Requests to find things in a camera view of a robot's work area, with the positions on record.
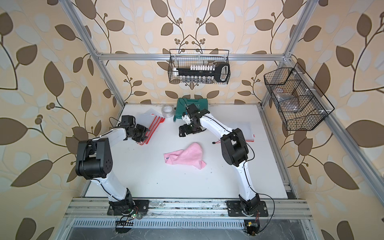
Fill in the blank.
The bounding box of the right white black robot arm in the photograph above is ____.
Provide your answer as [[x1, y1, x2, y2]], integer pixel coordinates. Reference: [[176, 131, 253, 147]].
[[179, 104, 261, 215]]

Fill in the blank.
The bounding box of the clear plastic bag in basket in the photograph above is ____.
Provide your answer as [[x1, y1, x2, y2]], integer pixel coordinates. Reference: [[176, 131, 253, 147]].
[[273, 88, 300, 112]]

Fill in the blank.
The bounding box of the black socket holder rail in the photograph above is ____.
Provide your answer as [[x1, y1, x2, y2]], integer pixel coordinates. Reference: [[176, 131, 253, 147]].
[[172, 62, 231, 84]]

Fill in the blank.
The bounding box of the black wire basket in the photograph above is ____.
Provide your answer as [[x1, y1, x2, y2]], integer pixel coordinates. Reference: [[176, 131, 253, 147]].
[[264, 63, 335, 131], [168, 48, 231, 85]]

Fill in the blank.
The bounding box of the clear mesh document bag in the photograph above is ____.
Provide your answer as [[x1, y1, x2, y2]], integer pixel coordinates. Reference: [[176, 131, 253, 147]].
[[232, 122, 255, 142]]

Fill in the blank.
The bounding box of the pink microfiber cloth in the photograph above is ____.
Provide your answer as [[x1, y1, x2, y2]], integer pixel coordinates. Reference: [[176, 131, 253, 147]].
[[164, 143, 206, 170]]

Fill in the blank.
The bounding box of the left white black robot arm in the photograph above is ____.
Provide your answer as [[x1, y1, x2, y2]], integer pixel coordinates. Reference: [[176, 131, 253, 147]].
[[75, 124, 149, 203]]

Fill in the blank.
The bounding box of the clear tape roll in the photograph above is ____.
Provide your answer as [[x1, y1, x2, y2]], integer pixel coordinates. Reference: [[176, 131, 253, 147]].
[[161, 105, 175, 119]]

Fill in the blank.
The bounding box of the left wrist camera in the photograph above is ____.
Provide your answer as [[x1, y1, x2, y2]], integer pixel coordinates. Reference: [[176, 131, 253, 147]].
[[119, 115, 136, 128]]

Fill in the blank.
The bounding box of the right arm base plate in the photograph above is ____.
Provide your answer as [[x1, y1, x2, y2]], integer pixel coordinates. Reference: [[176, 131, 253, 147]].
[[226, 200, 269, 217]]

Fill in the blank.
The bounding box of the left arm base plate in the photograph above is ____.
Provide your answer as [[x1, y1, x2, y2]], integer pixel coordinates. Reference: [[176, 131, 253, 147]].
[[107, 200, 150, 216]]

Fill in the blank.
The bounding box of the green plastic tool case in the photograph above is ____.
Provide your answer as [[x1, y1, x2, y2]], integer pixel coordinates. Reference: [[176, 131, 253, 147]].
[[173, 97, 209, 123]]

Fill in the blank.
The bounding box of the black wire basket right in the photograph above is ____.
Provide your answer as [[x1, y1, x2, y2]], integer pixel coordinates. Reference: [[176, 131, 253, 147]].
[[264, 63, 335, 131]]

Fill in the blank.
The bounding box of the stack of mesh document bags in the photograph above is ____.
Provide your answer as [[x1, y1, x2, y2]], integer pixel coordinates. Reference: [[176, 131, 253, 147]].
[[137, 109, 166, 145]]

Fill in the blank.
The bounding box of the black wire basket centre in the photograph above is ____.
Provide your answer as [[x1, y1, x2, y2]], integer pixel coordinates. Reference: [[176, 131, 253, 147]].
[[168, 48, 231, 85]]

